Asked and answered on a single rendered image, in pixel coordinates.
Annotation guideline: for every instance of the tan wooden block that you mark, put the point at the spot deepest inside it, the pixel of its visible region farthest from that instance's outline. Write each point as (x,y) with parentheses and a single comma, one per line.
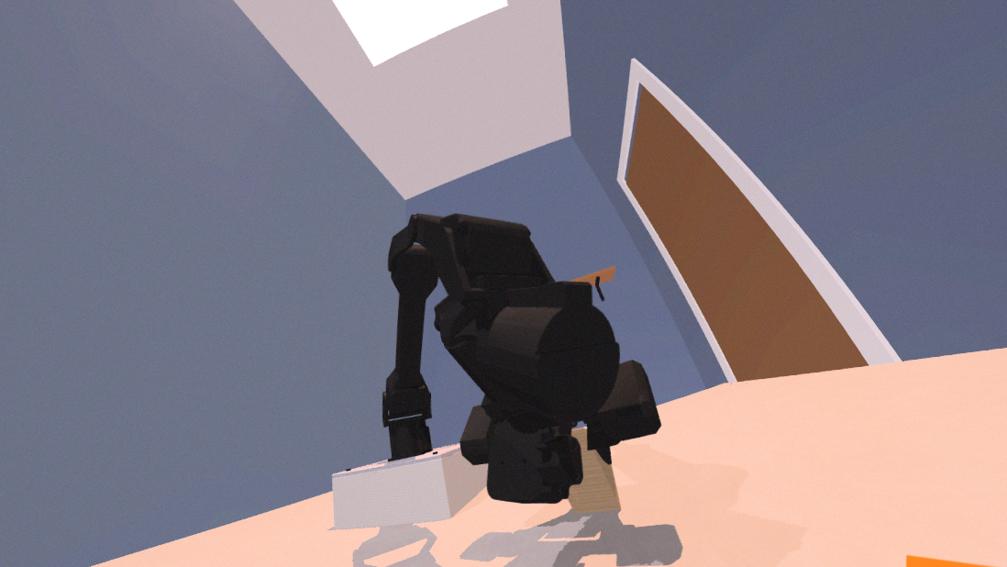
(597,491)

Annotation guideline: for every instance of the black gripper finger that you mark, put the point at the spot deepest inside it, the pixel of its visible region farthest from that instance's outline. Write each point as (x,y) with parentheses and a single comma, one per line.
(600,442)

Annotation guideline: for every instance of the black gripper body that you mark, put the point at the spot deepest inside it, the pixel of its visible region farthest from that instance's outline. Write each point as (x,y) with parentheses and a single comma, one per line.
(630,412)

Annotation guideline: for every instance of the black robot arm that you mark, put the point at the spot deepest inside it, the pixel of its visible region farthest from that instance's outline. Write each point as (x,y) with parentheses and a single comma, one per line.
(511,326)

